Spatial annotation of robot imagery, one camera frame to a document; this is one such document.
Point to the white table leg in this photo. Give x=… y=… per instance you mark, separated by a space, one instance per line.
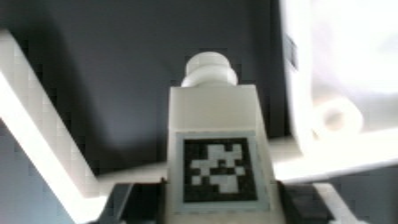
x=220 y=190

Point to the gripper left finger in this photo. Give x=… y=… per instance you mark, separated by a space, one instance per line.
x=135 y=205

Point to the white square table top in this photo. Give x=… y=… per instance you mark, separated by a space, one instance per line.
x=339 y=50

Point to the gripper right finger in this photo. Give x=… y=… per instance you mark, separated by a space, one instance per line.
x=313 y=204

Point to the white U-shaped obstacle fence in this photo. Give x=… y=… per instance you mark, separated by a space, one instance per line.
x=32 y=120

